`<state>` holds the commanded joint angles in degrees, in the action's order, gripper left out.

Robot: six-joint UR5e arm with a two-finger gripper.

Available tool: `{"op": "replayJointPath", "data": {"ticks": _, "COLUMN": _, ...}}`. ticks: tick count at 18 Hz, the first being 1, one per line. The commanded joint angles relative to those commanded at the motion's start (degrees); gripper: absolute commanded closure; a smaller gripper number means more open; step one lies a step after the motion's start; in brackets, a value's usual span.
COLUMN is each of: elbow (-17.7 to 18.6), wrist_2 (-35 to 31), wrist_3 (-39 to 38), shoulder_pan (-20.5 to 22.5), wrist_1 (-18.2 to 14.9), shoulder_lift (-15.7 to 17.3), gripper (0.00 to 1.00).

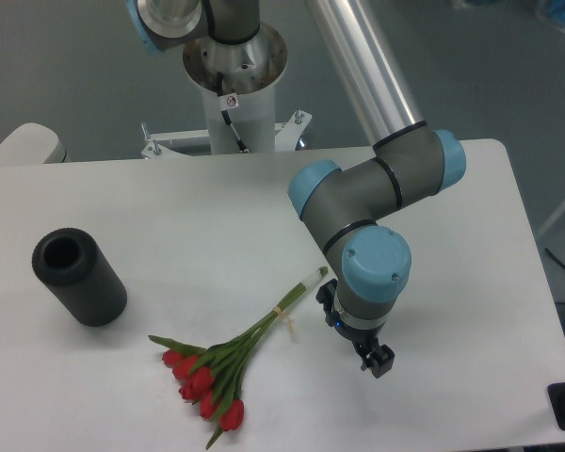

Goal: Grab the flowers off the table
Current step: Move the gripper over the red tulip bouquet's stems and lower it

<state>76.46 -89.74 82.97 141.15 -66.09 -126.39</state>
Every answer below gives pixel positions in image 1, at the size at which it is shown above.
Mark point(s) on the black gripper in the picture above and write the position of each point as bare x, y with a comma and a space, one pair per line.
362, 333

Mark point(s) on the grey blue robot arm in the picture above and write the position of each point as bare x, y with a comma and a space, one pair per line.
341, 208

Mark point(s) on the red tulip bouquet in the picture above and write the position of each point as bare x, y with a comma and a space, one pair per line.
212, 377

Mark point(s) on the black ribbed cylindrical vase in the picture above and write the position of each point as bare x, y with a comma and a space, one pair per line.
71, 265

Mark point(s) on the white chair backrest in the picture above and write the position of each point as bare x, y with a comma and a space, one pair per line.
32, 144

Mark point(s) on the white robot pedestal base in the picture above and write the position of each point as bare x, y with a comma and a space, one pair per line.
237, 85

